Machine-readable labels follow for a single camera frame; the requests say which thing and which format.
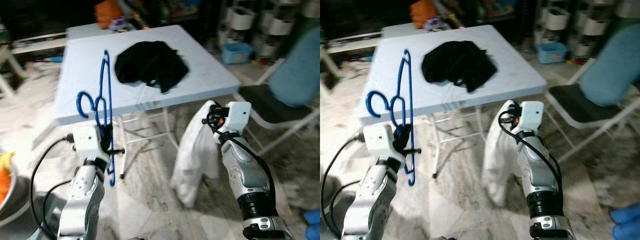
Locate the purple toy car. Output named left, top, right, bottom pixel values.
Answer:
left=109, top=16, right=132, bottom=32
left=422, top=16, right=446, bottom=32

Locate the orange bag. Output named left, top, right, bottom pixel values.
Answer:
left=95, top=0, right=123, bottom=30
left=410, top=0, right=438, bottom=29

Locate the yellow garment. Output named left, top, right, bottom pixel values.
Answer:
left=0, top=152, right=15, bottom=173

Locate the grey laundry basket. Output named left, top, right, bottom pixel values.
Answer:
left=0, top=160, right=31, bottom=240

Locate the black garment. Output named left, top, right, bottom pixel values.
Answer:
left=114, top=41, right=191, bottom=95
left=421, top=40, right=497, bottom=94

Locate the orange garment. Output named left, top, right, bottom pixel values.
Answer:
left=0, top=172, right=13, bottom=206

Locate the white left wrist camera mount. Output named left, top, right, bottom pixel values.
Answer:
left=363, top=124, right=396, bottom=161
left=72, top=125, right=103, bottom=161

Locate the white low shelf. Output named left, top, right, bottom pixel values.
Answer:
left=10, top=32, right=68, bottom=55
left=322, top=32, right=383, bottom=53

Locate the white rectangular table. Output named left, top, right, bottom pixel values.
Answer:
left=381, top=22, right=431, bottom=40
left=66, top=22, right=118, bottom=41

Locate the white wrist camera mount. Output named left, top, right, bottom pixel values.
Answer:
left=363, top=124, right=396, bottom=161
left=226, top=101, right=252, bottom=132
left=519, top=101, right=545, bottom=133
left=72, top=125, right=103, bottom=161

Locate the white drawer shelf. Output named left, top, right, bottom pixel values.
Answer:
left=535, top=0, right=640, bottom=58
left=220, top=0, right=320, bottom=58

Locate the light blue pillow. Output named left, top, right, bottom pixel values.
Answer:
left=580, top=22, right=640, bottom=107
left=267, top=25, right=320, bottom=108

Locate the white garment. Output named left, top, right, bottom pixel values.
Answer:
left=170, top=100, right=223, bottom=208
left=481, top=99, right=521, bottom=207

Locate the grey white folding chair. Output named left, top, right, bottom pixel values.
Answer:
left=235, top=55, right=320, bottom=156
left=544, top=55, right=640, bottom=163

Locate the light blue plastic basket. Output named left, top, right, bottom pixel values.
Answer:
left=222, top=42, right=254, bottom=65
left=537, top=42, right=568, bottom=65

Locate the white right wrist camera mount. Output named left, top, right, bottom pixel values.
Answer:
left=226, top=101, right=252, bottom=132
left=519, top=101, right=545, bottom=133

